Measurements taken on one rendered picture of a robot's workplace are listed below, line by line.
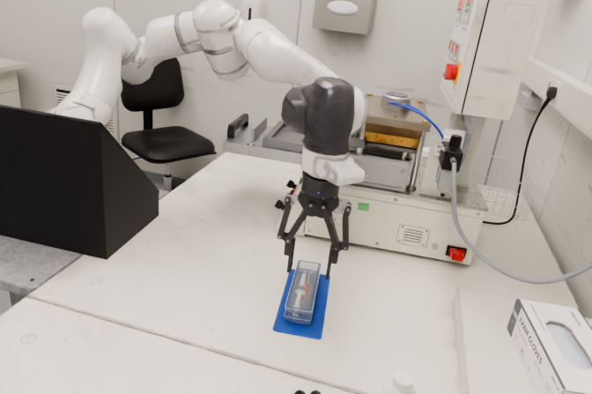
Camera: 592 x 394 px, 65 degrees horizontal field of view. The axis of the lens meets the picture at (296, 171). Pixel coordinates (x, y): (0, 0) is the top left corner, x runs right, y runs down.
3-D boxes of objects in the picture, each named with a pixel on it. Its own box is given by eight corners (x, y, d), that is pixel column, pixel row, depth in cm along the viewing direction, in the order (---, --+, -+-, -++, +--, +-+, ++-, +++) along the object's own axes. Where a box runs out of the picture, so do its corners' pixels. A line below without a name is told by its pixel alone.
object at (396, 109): (439, 134, 142) (448, 92, 137) (451, 168, 114) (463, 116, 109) (360, 122, 146) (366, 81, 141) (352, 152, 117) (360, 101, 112)
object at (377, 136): (418, 134, 140) (424, 103, 137) (421, 157, 120) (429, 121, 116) (360, 125, 143) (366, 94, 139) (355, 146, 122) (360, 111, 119)
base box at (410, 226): (454, 214, 154) (466, 166, 147) (471, 276, 119) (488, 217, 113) (296, 187, 161) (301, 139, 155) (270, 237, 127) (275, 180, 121)
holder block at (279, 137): (329, 136, 145) (330, 128, 145) (320, 156, 127) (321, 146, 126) (278, 128, 148) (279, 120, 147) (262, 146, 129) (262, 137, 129)
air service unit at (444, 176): (447, 182, 118) (460, 125, 112) (453, 205, 104) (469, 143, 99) (425, 178, 118) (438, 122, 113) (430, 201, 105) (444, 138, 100)
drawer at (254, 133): (334, 147, 148) (336, 123, 145) (324, 171, 127) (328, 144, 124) (244, 133, 152) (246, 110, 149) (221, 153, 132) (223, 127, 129)
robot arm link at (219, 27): (269, 29, 129) (251, -27, 117) (292, 60, 117) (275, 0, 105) (205, 57, 128) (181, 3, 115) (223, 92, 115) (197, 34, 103)
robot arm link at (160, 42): (175, 4, 126) (203, 50, 141) (92, 24, 130) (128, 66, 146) (173, 34, 120) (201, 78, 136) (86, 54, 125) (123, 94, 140)
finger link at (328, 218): (320, 197, 96) (327, 196, 95) (335, 244, 99) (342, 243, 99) (318, 205, 92) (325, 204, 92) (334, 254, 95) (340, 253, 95)
